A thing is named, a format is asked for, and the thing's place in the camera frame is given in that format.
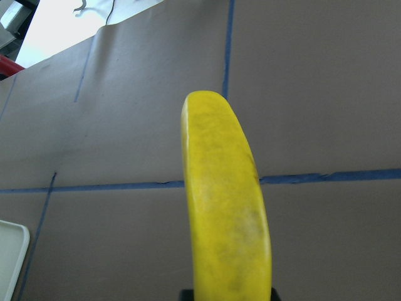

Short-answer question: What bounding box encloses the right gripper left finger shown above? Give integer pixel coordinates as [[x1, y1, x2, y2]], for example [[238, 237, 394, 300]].
[[179, 289, 194, 301]]

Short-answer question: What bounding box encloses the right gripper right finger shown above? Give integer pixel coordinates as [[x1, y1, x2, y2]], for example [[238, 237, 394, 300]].
[[270, 287, 281, 301]]

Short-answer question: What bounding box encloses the cream bear tray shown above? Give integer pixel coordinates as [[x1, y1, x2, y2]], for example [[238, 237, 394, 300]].
[[1, 220, 30, 300]]

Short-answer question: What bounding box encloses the red cylinder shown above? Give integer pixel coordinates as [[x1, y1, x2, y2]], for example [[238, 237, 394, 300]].
[[0, 55, 24, 80]]

